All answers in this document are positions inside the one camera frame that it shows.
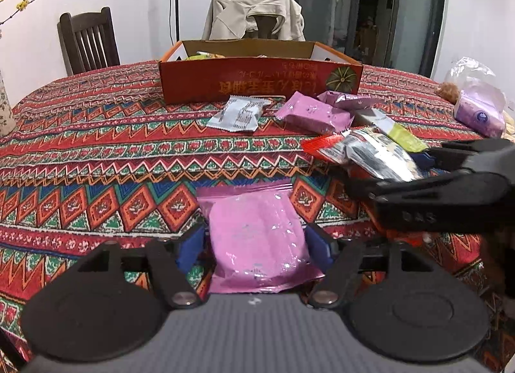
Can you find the pink snack packet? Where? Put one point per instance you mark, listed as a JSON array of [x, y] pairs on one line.
[[257, 244], [312, 113], [346, 100]]

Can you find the beige jacket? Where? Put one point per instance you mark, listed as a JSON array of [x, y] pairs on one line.
[[233, 14]]

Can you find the brown fuzzy object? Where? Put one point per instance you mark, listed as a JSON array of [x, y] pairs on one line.
[[446, 90]]

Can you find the green yellow snack packet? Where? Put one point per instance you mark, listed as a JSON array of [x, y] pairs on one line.
[[203, 55]]

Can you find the clear plastic bag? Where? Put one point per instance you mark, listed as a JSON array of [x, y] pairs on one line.
[[470, 71]]

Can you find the yellow flower branches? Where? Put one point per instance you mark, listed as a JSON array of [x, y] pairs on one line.
[[20, 4]]

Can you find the purple tissue pack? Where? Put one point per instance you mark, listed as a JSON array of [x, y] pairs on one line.
[[481, 111]]

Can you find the red snack packet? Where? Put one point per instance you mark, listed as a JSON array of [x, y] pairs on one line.
[[322, 145]]

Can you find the white printed snack packet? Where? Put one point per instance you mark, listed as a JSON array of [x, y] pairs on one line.
[[239, 113]]

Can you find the red cardboard box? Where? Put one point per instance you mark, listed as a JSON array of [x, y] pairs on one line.
[[241, 83]]

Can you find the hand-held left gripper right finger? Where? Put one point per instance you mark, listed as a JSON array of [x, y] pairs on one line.
[[320, 242]]

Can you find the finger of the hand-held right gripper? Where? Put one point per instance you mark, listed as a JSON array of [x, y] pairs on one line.
[[454, 153], [386, 187]]

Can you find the patterned red tablecloth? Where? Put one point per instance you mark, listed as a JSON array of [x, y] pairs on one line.
[[100, 147]]

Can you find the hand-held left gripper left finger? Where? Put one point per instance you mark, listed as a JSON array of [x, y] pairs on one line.
[[189, 244]]

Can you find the silver snack packet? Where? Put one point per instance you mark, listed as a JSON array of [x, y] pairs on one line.
[[382, 157]]

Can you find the white green snack packet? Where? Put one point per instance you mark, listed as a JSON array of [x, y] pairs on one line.
[[396, 131]]

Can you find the dark wooden chair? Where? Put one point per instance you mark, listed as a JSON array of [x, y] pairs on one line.
[[267, 26], [88, 43]]

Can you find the floral patterned vase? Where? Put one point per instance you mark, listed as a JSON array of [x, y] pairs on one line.
[[5, 107]]

